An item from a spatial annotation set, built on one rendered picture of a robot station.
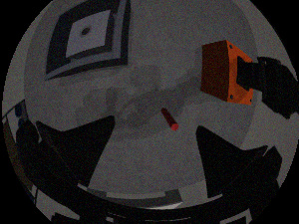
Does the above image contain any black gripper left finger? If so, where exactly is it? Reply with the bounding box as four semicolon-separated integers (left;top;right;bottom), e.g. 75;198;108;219
36;115;115;188

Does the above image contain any red peg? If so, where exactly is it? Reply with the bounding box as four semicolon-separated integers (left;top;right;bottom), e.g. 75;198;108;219
161;108;178;131

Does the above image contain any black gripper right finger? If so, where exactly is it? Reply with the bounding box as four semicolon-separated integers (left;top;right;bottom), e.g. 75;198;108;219
195;126;267;199

